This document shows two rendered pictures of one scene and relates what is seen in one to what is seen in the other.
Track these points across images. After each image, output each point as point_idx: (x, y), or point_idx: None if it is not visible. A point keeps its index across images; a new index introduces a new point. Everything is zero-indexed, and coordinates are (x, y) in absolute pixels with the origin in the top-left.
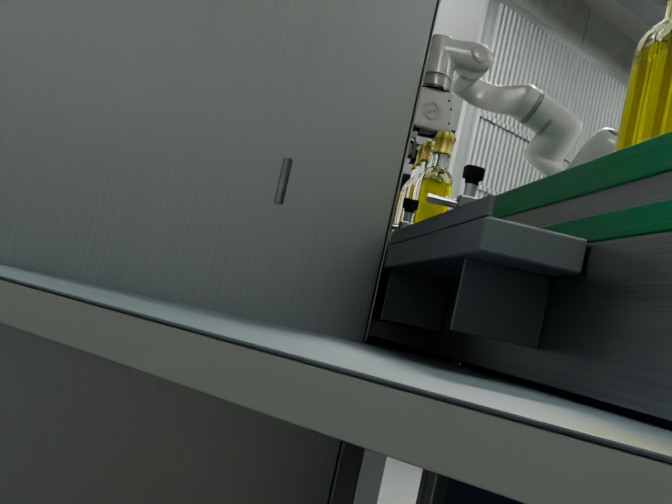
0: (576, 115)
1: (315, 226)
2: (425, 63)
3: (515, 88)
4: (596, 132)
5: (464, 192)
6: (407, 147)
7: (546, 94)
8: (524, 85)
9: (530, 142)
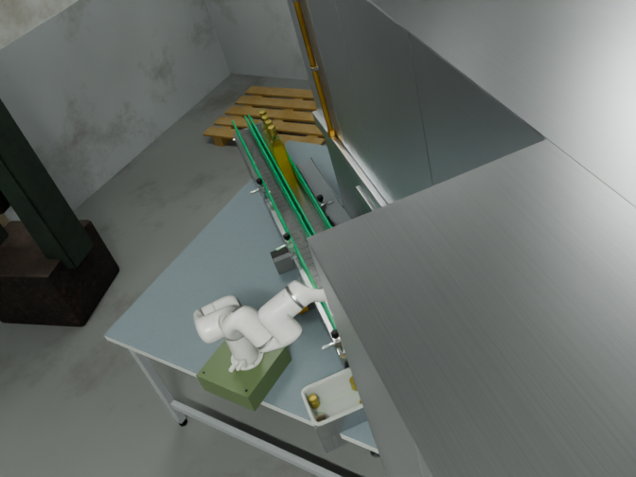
0: (262, 307)
1: None
2: (332, 165)
3: (306, 285)
4: (251, 308)
5: (323, 202)
6: (338, 185)
7: (283, 289)
8: (299, 281)
9: (297, 322)
